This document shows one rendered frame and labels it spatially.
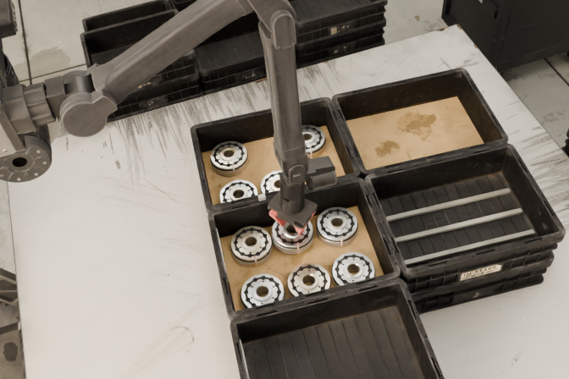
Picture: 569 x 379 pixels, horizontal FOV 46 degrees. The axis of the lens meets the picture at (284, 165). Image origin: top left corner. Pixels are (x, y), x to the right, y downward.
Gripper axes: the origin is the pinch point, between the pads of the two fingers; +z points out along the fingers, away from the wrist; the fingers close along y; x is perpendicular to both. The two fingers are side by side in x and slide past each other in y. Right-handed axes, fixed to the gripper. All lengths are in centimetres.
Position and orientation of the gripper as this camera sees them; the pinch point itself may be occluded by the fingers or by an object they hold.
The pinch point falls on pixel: (292, 227)
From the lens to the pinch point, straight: 167.0
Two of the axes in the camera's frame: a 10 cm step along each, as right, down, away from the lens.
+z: 0.1, 6.5, 7.6
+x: -5.3, 6.5, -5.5
